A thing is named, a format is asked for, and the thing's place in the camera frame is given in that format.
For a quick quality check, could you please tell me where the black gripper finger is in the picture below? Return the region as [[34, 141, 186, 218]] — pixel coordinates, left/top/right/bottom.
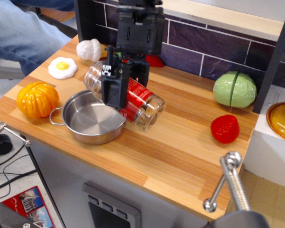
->
[[101, 45, 131, 109], [130, 61, 150, 87]]

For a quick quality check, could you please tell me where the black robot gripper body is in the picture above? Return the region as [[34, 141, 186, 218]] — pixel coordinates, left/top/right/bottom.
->
[[114, 4, 165, 66]]

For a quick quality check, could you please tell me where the clear plastic almond jar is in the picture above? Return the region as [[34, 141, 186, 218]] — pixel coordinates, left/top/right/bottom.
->
[[84, 61, 166, 132]]

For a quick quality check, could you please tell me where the small stainless steel pot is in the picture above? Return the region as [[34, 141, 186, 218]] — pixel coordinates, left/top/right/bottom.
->
[[49, 90, 126, 144]]

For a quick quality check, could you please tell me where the amber glass pot lid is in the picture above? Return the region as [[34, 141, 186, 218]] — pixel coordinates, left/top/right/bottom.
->
[[266, 102, 285, 139]]

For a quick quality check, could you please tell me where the red toy chili pepper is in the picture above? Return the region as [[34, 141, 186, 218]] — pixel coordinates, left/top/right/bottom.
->
[[145, 54, 164, 67]]

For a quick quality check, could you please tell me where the tan toy croissant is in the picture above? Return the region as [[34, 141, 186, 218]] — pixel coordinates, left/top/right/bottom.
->
[[100, 44, 108, 58]]

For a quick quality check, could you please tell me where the white toy garlic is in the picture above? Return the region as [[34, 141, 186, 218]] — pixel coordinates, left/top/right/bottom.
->
[[76, 38, 102, 62]]

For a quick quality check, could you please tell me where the toy fried egg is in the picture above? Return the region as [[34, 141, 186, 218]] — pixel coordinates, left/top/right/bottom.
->
[[48, 57, 78, 80]]

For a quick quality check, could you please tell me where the orange toy pumpkin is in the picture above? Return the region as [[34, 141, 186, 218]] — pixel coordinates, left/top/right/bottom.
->
[[16, 82, 59, 119]]

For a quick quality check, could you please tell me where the green toy cabbage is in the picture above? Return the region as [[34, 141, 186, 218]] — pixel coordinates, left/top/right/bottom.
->
[[213, 71, 257, 108]]

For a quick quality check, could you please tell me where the red toy strawberry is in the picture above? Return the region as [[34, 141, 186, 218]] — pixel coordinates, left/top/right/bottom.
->
[[210, 114, 240, 144]]

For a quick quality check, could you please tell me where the blue jeans leg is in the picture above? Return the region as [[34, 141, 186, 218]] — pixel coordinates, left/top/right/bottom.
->
[[0, 0, 75, 76]]

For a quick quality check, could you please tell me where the metal clamp screw left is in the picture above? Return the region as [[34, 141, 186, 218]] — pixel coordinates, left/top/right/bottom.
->
[[0, 120, 32, 147]]

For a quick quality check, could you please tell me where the metal clamp screw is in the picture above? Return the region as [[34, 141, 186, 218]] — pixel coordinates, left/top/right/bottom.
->
[[202, 151, 270, 228], [0, 120, 32, 147]]

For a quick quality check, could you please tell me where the metal clamp screw right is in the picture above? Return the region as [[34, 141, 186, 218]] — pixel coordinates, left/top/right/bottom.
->
[[202, 151, 270, 228]]

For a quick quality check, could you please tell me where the black caster wheel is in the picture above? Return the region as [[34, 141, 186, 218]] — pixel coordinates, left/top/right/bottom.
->
[[0, 134, 13, 155]]

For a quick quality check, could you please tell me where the grey toy oven door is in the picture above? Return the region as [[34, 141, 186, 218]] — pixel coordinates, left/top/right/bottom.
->
[[82, 183, 142, 228]]

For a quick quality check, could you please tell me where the red printed booklet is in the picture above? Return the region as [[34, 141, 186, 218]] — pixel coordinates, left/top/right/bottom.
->
[[3, 186, 55, 228]]

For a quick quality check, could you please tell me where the black floor cable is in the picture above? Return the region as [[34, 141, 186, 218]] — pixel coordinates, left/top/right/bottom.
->
[[0, 143, 38, 201]]

